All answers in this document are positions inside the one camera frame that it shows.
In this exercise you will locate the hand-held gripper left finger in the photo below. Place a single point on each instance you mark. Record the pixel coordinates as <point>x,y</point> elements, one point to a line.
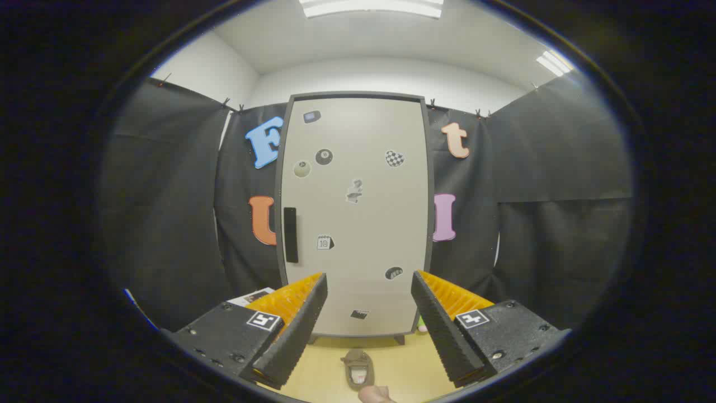
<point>296,336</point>

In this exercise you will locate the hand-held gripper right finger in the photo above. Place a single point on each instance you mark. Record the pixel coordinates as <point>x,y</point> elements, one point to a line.
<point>444,336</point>

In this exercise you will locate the brown fuzzy shoe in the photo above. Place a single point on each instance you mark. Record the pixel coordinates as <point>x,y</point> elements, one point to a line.
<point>358,372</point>

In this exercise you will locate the pale shoe cabinet door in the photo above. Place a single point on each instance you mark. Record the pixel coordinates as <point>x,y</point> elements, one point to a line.
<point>363,235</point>

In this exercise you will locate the grey shoe cabinet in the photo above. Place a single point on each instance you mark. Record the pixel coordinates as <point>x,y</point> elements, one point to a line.
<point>358,94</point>

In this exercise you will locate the green pink plush toy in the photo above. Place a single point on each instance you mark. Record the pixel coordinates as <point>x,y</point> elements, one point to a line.
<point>422,327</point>

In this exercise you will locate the black backdrop cloth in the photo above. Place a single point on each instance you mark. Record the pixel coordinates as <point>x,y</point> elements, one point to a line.
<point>168,196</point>

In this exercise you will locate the small ceiling light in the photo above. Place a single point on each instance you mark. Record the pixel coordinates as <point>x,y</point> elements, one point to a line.
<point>554,62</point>

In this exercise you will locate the long ceiling light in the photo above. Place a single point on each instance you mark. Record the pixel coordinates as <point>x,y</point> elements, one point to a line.
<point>369,6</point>

